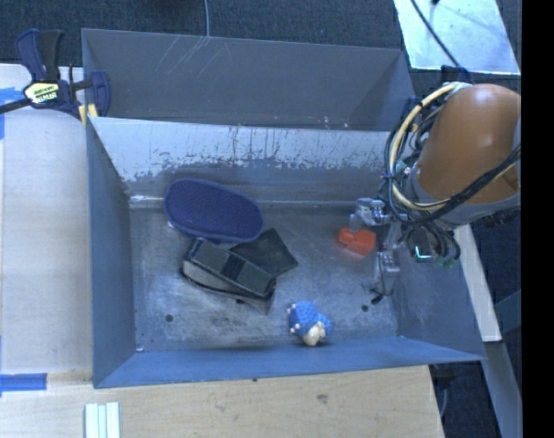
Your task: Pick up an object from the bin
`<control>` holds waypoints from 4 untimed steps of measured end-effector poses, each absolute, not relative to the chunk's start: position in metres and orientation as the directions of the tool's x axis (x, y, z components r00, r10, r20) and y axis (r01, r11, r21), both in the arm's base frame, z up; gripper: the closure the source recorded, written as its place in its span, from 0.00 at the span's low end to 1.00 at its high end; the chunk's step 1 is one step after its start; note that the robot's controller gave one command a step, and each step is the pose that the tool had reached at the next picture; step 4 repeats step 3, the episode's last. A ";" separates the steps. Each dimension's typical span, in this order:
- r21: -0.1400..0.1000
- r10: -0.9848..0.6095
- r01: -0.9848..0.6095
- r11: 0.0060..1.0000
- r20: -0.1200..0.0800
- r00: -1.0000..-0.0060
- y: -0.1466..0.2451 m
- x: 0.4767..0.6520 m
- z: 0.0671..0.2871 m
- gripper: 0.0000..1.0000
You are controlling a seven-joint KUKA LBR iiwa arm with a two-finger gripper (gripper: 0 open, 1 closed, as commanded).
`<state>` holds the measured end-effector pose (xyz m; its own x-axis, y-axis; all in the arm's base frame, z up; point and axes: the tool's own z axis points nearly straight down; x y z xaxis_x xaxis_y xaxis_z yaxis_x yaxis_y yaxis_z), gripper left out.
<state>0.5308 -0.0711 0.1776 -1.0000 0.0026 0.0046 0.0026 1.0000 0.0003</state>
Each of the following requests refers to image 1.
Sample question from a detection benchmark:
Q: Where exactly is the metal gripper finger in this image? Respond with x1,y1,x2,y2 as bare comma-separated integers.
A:
348,197,392,235
372,249,402,301

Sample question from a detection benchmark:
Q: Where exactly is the orange-red block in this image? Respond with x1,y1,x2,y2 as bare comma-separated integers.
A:
337,225,378,257

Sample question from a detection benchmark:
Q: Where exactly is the blue and cream toy animal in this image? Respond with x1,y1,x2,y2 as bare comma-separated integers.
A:
287,300,334,348

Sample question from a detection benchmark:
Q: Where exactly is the black flat square pad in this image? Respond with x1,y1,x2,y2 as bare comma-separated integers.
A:
229,226,299,277

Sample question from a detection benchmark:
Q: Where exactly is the black and grey stapler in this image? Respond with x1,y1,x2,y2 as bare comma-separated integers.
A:
181,236,278,317

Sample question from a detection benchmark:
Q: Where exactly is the grey metal bin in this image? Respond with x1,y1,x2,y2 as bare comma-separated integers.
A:
79,27,488,390

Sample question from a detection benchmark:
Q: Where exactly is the pale wood board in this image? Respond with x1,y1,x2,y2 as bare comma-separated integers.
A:
0,107,95,374

